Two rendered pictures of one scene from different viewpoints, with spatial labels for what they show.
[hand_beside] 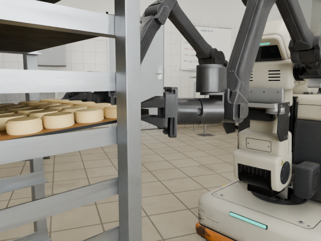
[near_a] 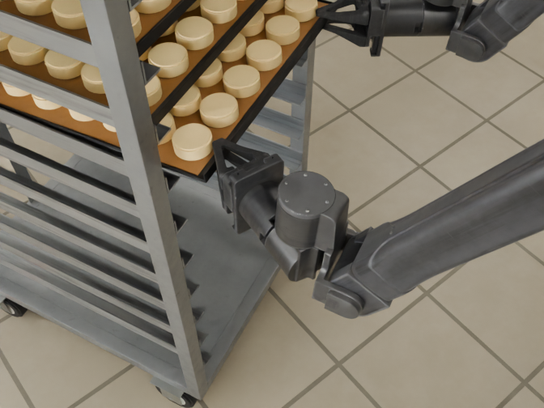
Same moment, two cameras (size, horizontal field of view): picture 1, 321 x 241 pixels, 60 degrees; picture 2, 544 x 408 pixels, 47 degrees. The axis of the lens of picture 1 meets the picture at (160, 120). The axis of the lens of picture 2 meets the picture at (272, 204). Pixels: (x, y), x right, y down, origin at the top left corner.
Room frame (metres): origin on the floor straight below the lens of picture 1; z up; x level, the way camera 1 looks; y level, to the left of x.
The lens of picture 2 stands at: (0.45, -0.46, 1.39)
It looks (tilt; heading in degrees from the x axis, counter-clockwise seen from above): 52 degrees down; 71
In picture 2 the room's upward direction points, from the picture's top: straight up
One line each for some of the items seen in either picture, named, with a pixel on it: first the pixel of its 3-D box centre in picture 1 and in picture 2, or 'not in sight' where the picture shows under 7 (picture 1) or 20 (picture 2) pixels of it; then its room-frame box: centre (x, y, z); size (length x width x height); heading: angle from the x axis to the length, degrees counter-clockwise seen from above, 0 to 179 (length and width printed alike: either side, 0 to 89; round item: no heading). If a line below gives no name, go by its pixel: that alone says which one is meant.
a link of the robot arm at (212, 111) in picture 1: (208, 108); (298, 244); (0.60, -0.10, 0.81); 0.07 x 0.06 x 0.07; 104
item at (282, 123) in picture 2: not in sight; (163, 79); (0.56, 0.56, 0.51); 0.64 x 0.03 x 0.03; 133
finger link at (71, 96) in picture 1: (71, 104); (346, 19); (0.82, 0.26, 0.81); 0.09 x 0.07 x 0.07; 163
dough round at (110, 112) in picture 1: (117, 111); (193, 142); (0.53, 0.08, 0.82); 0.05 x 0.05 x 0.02
